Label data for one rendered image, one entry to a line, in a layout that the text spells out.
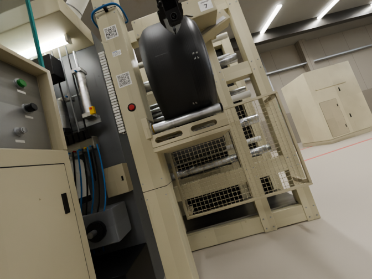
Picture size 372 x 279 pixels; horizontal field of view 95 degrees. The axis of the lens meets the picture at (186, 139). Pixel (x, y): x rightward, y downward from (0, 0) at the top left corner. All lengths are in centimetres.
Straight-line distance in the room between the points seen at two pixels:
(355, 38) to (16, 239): 1199
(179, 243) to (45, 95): 90
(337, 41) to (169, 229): 1090
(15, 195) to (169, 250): 65
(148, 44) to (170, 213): 78
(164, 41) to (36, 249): 83
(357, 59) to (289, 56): 314
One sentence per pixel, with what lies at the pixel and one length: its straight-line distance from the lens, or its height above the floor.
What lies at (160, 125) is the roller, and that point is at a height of 90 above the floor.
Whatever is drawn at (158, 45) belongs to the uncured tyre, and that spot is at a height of 120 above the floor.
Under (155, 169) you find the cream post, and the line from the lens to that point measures 89.
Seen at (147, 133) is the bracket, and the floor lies 87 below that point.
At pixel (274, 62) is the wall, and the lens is 899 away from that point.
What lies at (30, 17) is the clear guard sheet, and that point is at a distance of 120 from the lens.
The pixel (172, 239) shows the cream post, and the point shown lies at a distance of 96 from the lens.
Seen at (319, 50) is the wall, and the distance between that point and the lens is 1042.
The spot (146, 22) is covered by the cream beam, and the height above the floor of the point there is 173.
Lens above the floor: 71
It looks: 6 degrees up
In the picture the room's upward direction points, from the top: 17 degrees counter-clockwise
